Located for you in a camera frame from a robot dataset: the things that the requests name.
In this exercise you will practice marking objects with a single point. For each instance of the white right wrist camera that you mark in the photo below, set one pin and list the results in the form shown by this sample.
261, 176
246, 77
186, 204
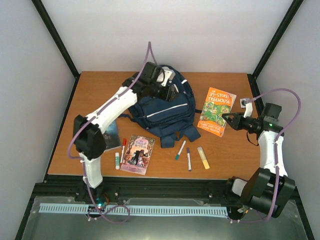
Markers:
245, 103

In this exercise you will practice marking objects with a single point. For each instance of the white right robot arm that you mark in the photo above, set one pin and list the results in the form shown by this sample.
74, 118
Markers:
269, 189

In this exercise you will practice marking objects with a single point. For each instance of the white glue stick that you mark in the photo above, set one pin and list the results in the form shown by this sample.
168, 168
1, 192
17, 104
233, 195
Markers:
117, 160

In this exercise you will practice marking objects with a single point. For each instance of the orange 39-Storey Treehouse book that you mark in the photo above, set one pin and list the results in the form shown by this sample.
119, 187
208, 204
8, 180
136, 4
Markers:
217, 103

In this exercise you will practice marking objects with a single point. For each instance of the dark teal Bronte book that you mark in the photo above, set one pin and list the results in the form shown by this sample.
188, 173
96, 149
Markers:
111, 137

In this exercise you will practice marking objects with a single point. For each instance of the pink illustrated paperback book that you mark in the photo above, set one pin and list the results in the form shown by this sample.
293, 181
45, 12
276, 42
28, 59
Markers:
138, 154

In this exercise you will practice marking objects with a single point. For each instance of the black left corner frame post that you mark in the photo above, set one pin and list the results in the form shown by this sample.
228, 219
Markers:
46, 19

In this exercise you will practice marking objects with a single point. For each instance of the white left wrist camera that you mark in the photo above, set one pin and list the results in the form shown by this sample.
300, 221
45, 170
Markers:
164, 77

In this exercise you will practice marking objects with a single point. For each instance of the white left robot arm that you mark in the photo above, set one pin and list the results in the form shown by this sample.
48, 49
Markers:
152, 81

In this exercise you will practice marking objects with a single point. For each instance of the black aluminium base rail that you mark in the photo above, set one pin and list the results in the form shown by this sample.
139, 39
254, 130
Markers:
118, 189

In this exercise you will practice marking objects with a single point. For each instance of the black corner frame post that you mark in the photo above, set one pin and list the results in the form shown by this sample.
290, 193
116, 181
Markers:
281, 29
46, 19

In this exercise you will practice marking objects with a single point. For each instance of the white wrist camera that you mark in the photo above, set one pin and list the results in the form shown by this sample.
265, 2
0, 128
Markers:
245, 103
164, 77

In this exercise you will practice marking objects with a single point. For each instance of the purple marker pen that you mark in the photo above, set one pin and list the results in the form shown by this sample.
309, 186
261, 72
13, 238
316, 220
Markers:
188, 159

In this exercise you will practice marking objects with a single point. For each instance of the green capped marker pen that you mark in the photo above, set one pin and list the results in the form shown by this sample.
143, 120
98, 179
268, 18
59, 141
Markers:
180, 150

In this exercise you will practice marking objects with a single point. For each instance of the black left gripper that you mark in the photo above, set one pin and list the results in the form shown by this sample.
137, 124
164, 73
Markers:
169, 96

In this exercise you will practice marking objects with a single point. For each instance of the light blue slotted cable duct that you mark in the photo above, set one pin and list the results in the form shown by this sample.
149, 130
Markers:
136, 210

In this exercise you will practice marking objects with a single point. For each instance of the navy blue student backpack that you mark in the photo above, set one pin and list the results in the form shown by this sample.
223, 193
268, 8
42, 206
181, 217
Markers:
168, 120

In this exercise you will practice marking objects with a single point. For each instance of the red marker pen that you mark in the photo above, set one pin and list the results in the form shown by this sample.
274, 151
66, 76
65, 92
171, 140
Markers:
123, 150

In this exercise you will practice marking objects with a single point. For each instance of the yellow highlighter pen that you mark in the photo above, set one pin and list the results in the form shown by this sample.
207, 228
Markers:
203, 158

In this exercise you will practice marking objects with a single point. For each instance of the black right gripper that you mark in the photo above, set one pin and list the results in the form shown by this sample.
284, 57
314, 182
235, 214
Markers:
236, 123

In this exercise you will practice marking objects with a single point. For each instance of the black right corner frame post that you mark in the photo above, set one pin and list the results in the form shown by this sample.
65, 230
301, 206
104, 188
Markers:
281, 29

